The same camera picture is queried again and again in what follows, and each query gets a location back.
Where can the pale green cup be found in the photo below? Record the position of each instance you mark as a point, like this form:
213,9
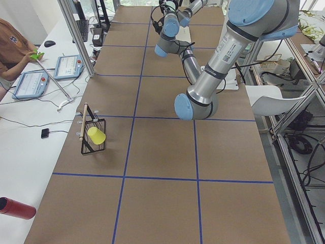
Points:
172,4

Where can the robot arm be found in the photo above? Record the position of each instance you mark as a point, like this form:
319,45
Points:
185,16
248,22

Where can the yellow cup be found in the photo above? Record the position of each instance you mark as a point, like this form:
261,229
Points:
96,135

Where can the cream rabbit tray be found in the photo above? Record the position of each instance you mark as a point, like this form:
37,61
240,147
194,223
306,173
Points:
184,34

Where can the white chair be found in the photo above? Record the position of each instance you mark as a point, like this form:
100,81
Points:
267,100

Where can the black box device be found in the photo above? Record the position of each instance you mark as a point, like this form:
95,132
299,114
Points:
98,37

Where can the far teach pendant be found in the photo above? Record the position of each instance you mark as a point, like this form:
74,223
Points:
68,67

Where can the teach pendant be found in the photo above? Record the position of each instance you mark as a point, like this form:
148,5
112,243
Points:
31,85
68,67

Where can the small black puck device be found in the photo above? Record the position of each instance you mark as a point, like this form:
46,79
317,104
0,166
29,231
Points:
45,133

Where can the black keyboard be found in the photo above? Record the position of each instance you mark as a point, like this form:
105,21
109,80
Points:
83,27

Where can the near teach pendant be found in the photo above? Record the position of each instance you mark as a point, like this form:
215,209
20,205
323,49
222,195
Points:
31,85

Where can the black computer mouse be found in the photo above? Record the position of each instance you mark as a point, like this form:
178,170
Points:
49,43

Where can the person in brown shirt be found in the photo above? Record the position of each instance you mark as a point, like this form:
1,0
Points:
15,51

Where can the red bottle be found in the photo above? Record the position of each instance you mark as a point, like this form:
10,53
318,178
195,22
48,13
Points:
17,209

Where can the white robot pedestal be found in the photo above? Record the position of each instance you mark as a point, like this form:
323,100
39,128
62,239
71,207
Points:
225,55

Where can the black wire cup rack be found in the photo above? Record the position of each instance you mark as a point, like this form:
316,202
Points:
90,119

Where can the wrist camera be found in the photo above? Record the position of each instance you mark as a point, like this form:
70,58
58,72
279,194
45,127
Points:
158,25

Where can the aluminium frame post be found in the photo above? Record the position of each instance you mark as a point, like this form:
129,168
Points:
72,26

